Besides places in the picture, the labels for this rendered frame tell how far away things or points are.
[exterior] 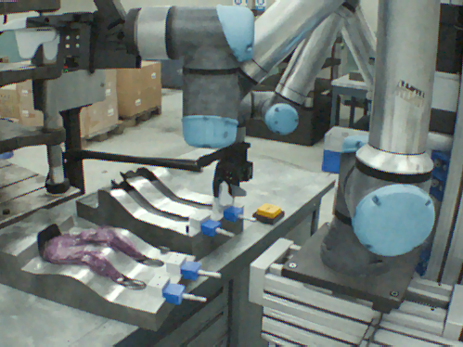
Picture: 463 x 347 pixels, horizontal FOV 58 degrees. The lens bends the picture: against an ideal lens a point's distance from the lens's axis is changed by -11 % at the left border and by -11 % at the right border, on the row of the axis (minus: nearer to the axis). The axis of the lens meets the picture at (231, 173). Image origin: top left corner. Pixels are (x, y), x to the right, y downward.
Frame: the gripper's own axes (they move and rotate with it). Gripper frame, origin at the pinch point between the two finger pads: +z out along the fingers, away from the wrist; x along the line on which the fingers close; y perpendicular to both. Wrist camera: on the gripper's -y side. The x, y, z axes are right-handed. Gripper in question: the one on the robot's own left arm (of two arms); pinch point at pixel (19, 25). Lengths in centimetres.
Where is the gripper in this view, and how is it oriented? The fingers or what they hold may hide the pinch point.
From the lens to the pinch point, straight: 72.8
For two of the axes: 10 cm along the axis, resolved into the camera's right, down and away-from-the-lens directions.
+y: -0.3, 9.8, 2.2
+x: 0.9, -2.1, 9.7
